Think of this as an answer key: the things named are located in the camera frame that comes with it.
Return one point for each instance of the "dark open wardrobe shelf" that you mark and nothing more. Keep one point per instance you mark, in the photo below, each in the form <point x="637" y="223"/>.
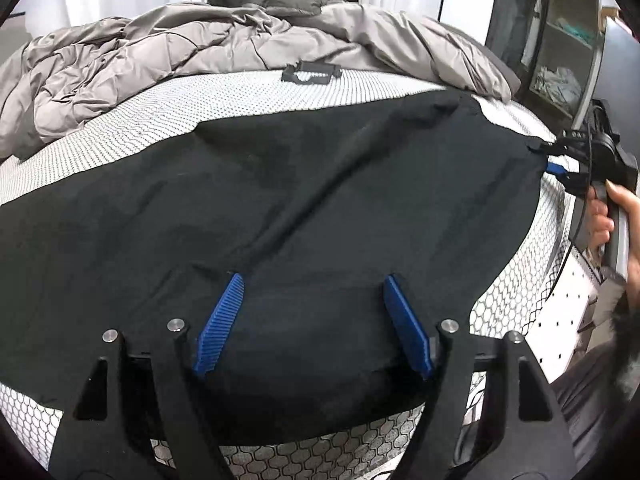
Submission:
<point x="554" y="47"/>

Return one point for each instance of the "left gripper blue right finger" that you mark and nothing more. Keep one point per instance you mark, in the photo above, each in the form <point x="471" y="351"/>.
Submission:
<point x="521" y="433"/>

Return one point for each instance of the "person's right hand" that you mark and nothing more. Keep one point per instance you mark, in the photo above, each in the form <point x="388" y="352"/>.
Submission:
<point x="601" y="226"/>

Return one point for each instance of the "black pants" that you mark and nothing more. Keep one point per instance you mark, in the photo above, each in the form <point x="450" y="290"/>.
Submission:
<point x="314" y="209"/>

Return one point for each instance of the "grey quilted comforter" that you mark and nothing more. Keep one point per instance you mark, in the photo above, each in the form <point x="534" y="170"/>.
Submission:
<point x="56" y="83"/>

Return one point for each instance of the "white honeycomb mattress cover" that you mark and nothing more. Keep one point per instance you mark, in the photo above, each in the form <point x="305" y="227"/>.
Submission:
<point x="510" y="303"/>

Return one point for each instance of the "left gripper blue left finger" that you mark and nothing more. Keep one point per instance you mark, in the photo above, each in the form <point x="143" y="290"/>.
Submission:
<point x="100" y="437"/>

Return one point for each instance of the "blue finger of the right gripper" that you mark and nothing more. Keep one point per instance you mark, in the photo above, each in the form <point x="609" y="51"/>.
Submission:
<point x="557" y="169"/>
<point x="547" y="148"/>

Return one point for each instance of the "black plastic clip bracket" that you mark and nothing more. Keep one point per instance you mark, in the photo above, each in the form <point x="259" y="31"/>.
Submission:
<point x="306" y="73"/>

